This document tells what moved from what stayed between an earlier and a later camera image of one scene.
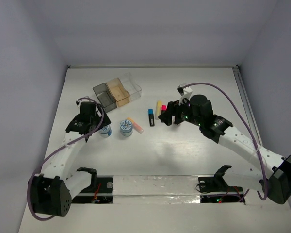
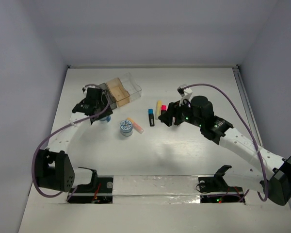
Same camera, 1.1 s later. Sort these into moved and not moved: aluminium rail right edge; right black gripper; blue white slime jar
Moved: blue white slime jar
Not moved: aluminium rail right edge; right black gripper
